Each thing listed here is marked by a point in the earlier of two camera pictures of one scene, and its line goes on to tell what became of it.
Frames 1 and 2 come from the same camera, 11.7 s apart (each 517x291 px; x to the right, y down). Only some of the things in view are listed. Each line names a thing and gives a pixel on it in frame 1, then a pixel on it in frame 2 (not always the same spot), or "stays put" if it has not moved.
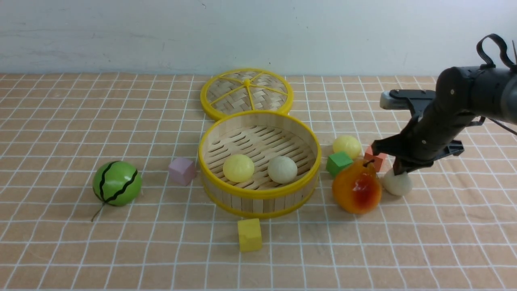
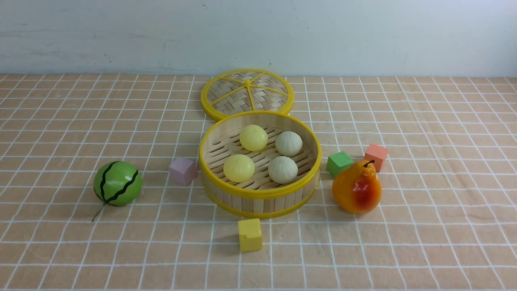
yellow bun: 238,168 stays put
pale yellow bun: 346,143 to 253,138
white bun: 399,185 to 288,144
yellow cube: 250,235 stays put
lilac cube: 182,171 stays put
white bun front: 282,169 stays put
